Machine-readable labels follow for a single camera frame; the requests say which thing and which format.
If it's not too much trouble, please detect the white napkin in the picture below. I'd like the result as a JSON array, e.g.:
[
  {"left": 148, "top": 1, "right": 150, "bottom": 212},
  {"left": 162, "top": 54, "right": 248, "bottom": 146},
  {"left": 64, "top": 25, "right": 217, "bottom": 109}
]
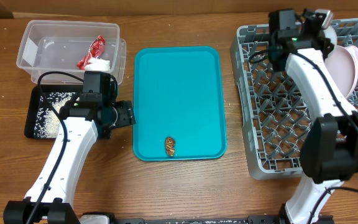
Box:
[{"left": 85, "top": 57, "right": 110, "bottom": 72}]

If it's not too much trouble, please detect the grey bowl with rice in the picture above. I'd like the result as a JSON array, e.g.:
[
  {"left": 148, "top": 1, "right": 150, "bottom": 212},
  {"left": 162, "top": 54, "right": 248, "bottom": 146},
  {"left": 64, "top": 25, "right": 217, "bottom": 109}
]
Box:
[{"left": 323, "top": 26, "right": 337, "bottom": 46}]

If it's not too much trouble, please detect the red snack wrapper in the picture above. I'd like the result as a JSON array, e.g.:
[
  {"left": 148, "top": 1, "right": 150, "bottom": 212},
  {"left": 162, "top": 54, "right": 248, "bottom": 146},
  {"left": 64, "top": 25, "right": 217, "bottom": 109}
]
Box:
[{"left": 76, "top": 35, "right": 106, "bottom": 70}]

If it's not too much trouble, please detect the pink round plate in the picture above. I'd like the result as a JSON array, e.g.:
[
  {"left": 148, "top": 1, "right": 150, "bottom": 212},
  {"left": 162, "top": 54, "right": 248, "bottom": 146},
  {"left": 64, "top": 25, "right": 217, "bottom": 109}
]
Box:
[{"left": 324, "top": 46, "right": 357, "bottom": 98}]

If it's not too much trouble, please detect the brown food scrap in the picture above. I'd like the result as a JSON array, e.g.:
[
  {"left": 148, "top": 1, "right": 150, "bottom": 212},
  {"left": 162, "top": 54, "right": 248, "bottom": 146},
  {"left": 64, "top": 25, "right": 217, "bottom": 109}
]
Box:
[{"left": 165, "top": 137, "right": 176, "bottom": 157}]

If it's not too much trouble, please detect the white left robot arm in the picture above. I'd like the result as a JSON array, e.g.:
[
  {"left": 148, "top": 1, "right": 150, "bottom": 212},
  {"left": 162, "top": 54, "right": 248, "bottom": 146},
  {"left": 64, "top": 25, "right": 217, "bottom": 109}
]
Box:
[{"left": 3, "top": 71, "right": 135, "bottom": 224}]

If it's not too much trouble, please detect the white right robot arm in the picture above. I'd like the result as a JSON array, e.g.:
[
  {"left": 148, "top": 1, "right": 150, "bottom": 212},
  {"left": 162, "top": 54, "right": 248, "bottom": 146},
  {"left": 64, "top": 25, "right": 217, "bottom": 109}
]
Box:
[{"left": 268, "top": 9, "right": 358, "bottom": 223}]

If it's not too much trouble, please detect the grey dishwasher rack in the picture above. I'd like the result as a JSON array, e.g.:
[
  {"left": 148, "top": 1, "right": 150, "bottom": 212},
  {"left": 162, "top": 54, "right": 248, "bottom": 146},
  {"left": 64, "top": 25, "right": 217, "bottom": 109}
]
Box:
[{"left": 230, "top": 18, "right": 358, "bottom": 180}]

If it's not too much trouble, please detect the spilled white rice pile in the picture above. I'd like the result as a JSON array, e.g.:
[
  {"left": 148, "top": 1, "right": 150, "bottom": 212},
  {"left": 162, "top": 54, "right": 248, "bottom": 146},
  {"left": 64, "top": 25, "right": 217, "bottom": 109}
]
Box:
[{"left": 34, "top": 92, "right": 75, "bottom": 139}]

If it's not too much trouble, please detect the black plastic tray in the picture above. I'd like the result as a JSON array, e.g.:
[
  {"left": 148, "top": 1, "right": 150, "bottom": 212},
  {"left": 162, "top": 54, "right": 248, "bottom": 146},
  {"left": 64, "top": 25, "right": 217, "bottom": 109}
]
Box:
[{"left": 24, "top": 85, "right": 98, "bottom": 141}]

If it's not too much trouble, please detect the clear plastic bin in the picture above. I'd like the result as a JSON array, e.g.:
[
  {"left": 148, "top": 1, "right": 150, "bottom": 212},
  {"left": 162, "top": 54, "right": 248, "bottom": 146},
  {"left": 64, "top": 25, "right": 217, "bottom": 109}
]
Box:
[{"left": 16, "top": 20, "right": 126, "bottom": 84}]

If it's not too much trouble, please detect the teal serving tray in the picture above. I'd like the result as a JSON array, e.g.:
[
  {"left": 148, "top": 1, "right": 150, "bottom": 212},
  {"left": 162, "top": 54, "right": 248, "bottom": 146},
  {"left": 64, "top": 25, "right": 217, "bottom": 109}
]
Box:
[{"left": 133, "top": 46, "right": 227, "bottom": 162}]

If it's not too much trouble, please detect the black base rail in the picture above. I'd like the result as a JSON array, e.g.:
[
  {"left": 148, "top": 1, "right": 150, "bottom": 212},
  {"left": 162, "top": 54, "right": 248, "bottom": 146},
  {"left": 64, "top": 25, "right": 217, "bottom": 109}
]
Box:
[{"left": 79, "top": 213, "right": 335, "bottom": 224}]

